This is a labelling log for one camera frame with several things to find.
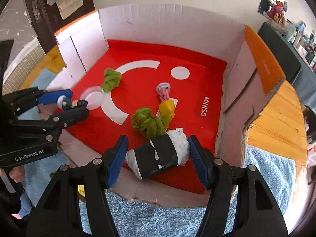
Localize cartoon figure round base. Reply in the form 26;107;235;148
57;86;104;110

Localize small green plush ball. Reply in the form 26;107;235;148
101;68;122;93

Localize green plush bundle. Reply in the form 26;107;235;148
131;107;171;140

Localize black white socks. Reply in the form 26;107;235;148
125;128;190;180

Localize yellow small toy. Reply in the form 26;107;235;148
159;99;175;118

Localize pink figure clear dome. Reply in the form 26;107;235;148
156;82;171;102

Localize yellow plastic lid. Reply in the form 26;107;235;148
78;185;85;197

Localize dark wooden door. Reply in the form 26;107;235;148
25;0;95;53

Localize cardboard box red bottom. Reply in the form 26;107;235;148
48;4;285;208

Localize red dragon plush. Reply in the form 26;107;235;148
267;1;286;24

